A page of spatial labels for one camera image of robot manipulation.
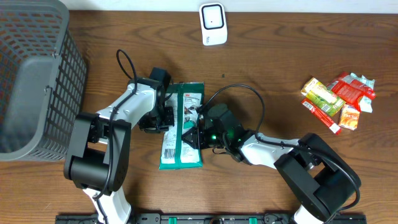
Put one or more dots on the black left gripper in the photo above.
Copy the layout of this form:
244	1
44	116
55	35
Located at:
170	122

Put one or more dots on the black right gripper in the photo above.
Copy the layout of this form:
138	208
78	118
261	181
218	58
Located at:
198	141

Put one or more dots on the green 3M gloves pack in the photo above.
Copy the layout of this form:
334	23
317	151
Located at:
184	98

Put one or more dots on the green tea drink carton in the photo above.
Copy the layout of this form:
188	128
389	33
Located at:
322	97

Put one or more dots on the red Nestle sachet stick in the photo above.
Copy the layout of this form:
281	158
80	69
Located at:
322	116

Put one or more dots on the orange Kleenex tissue pack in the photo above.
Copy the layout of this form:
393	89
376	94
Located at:
349	117

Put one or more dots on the red snack bag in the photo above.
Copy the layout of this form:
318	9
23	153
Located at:
351	90

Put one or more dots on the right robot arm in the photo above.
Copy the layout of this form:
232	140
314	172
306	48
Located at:
318	177

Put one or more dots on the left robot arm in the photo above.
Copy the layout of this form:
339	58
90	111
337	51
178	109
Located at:
98	153

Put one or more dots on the white barcode scanner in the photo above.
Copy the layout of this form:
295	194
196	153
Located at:
213	24

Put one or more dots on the grey plastic basket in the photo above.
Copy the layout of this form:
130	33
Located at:
43	79

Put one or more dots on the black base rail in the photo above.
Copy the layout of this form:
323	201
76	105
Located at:
155	218

